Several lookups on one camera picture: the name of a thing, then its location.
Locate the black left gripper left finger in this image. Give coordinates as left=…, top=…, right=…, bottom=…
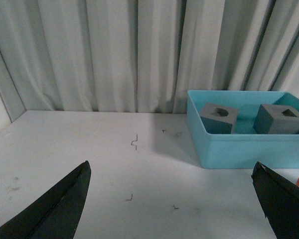
left=0, top=161, right=91, bottom=239

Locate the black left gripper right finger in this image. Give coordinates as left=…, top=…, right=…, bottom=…
left=251, top=162, right=299, bottom=239

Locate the gray cube with rectangular slot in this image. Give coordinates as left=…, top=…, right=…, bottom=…
left=253, top=104, right=299, bottom=134

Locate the gray cube with round hole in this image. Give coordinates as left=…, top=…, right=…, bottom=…
left=199, top=103, right=239, bottom=134

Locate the light blue plastic box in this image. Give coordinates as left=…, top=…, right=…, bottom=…
left=187, top=90, right=299, bottom=169

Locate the white pleated curtain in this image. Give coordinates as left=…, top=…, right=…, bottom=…
left=0, top=0, right=299, bottom=121

